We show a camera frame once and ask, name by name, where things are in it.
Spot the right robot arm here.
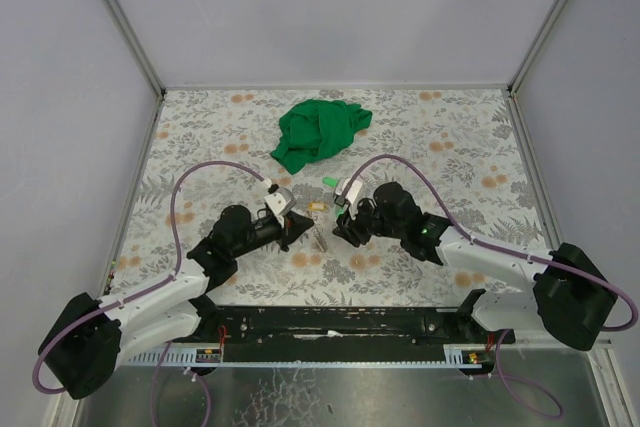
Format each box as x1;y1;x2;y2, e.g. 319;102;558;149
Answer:
333;182;618;351

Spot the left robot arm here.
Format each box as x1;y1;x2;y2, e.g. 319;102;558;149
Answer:
36;205;314;400

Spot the yellow tag key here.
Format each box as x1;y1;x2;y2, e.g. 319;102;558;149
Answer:
308;202;327;211

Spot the floral patterned table mat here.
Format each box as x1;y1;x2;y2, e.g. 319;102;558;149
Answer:
106;88;550;307

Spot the crumpled green cloth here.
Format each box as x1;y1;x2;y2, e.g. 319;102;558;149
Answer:
270;99;373;175

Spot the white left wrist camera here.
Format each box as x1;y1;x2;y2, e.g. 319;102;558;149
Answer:
264;184;295;224

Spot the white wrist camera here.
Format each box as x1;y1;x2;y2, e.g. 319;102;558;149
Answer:
334;178;362;207
264;184;295;224

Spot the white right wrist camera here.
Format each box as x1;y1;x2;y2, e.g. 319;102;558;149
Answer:
334;178;362;207

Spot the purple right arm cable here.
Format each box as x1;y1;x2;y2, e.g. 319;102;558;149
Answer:
344;154;634;331

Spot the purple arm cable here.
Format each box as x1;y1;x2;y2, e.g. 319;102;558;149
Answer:
344;154;634;331
32;160;276;393

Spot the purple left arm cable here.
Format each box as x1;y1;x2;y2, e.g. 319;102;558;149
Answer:
32;160;276;393

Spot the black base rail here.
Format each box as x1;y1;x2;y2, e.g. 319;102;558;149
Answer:
186;306;502;364

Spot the grey slotted cable duct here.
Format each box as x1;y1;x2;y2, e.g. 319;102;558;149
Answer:
126;346;222;368

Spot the aluminium frame left post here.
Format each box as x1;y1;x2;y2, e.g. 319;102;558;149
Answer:
101;0;166;98

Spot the aluminium frame post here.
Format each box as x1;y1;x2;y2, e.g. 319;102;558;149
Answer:
101;0;166;98
507;0;570;98

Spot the aluminium frame right post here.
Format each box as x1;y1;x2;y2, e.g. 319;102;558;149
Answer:
507;0;570;98

